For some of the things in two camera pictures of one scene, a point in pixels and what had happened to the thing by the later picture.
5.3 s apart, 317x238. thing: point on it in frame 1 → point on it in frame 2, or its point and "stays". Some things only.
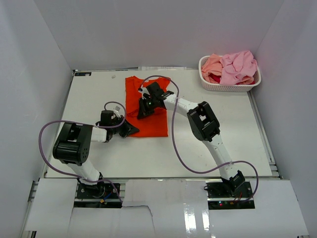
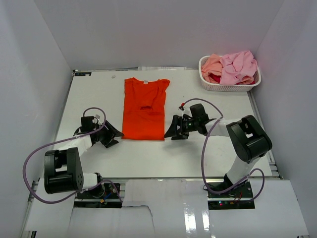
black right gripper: x=143 y=112 → x=173 y=131
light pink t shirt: x=237 y=66 stays
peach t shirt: x=213 y=64 stays
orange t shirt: x=153 y=125 stays
